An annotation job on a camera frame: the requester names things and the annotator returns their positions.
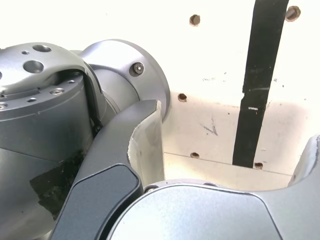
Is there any black tape strip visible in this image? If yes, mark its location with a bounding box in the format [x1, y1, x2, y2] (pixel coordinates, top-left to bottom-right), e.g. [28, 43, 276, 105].
[231, 0, 290, 169]

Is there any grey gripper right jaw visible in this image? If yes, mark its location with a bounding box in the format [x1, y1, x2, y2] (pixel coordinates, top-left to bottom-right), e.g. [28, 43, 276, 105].
[106, 134, 320, 240]

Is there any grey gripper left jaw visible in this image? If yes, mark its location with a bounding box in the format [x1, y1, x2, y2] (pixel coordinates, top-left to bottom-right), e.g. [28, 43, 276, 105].
[49, 99, 166, 240]

